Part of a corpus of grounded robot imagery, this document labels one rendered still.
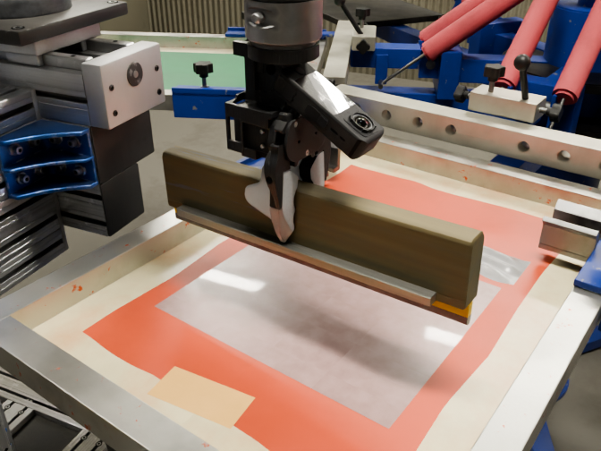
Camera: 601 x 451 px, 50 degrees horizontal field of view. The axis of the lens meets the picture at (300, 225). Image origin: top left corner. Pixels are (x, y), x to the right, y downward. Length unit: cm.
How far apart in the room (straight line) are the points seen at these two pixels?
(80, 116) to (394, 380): 56
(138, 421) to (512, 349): 42
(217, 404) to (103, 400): 12
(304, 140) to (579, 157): 61
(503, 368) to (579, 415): 141
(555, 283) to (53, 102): 74
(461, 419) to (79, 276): 49
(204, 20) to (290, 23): 510
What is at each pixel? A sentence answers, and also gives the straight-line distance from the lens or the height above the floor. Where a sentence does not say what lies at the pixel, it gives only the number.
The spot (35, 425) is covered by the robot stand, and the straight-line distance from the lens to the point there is 182.
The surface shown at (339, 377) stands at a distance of 72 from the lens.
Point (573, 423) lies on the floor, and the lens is 214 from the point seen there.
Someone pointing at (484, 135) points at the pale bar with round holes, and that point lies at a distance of 120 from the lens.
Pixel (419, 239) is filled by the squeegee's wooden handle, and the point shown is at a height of 114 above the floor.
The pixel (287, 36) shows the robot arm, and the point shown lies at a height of 131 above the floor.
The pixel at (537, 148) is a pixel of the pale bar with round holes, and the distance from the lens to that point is 117.
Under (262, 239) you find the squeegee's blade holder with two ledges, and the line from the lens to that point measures 72.
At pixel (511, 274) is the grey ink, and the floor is 96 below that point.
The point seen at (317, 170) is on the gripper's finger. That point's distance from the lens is 70.
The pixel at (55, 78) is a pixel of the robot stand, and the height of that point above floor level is 119.
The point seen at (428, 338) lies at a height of 96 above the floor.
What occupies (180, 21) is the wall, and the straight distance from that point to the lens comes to 584.
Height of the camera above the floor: 145
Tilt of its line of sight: 30 degrees down
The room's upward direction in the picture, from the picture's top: straight up
